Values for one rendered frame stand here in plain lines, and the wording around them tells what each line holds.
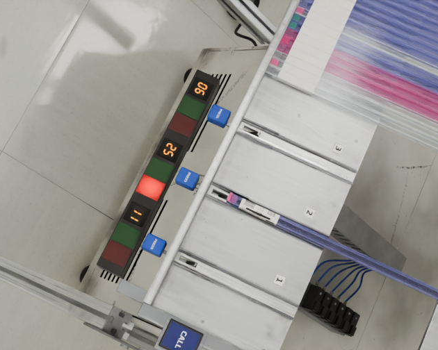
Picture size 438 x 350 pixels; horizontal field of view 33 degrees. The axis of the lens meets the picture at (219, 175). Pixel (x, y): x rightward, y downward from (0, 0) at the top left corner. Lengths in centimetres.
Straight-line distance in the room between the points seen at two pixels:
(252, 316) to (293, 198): 18
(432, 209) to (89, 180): 81
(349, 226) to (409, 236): 27
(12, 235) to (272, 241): 81
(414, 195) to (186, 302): 74
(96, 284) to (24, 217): 23
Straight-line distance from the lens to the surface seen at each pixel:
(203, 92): 115
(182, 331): 102
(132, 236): 109
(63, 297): 126
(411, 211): 166
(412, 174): 165
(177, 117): 114
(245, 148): 111
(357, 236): 145
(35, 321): 182
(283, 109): 114
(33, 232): 177
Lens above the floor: 155
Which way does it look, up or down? 49 degrees down
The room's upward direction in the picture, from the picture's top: 99 degrees clockwise
